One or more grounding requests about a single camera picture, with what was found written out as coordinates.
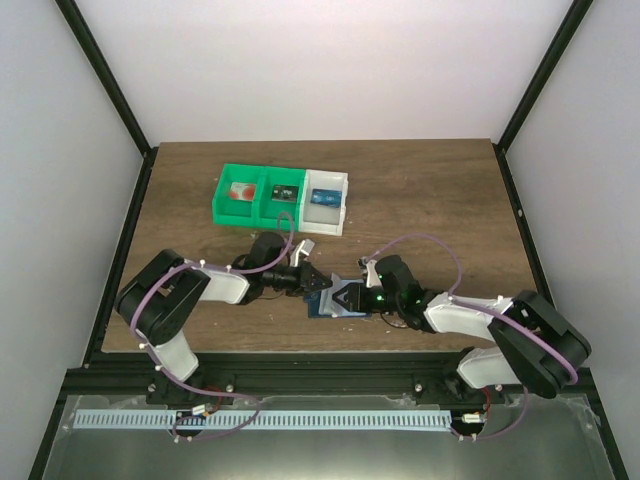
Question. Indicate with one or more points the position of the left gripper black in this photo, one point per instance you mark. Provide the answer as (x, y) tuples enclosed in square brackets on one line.
[(304, 276)]

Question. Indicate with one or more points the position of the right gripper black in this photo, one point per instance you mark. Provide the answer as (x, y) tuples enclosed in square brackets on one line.
[(360, 298)]

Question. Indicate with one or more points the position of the navy blue card holder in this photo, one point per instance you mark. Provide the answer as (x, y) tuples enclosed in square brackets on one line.
[(321, 305)]

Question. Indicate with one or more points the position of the red white card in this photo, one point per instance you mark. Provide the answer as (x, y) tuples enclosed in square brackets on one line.
[(242, 191)]

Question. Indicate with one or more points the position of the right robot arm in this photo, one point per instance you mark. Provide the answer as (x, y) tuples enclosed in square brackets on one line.
[(533, 345)]

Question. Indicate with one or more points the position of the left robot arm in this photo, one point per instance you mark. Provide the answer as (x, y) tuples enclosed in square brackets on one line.
[(158, 301)]

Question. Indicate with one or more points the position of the blue card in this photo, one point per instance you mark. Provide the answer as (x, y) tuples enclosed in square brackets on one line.
[(326, 197)]

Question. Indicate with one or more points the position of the dark green card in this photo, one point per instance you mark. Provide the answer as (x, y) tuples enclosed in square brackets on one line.
[(285, 193)]

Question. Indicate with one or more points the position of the white bin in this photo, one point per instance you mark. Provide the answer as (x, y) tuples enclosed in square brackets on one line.
[(322, 208)]

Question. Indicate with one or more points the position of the green bin middle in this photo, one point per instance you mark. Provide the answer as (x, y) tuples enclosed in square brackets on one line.
[(273, 214)]

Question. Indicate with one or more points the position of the green bin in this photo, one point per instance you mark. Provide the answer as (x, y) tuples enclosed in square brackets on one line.
[(273, 214), (228, 212)]

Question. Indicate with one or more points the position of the green bin left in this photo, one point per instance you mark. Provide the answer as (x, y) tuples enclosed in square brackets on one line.
[(228, 212)]

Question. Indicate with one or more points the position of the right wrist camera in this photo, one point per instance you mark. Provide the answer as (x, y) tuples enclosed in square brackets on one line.
[(369, 273)]

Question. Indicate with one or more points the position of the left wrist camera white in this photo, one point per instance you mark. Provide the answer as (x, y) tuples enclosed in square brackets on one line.
[(301, 252)]

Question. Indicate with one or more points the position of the black aluminium frame rail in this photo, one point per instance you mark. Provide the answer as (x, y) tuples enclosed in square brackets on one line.
[(420, 375)]

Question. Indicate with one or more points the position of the light blue slotted cable duct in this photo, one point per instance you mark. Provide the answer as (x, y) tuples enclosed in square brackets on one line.
[(304, 420)]

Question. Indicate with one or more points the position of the right black frame post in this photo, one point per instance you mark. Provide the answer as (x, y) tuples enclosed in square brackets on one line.
[(562, 38)]

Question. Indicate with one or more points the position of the black frame post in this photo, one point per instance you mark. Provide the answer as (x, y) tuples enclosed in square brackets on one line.
[(93, 53), (562, 38)]

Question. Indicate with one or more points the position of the left black frame post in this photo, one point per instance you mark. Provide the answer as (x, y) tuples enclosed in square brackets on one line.
[(93, 53)]

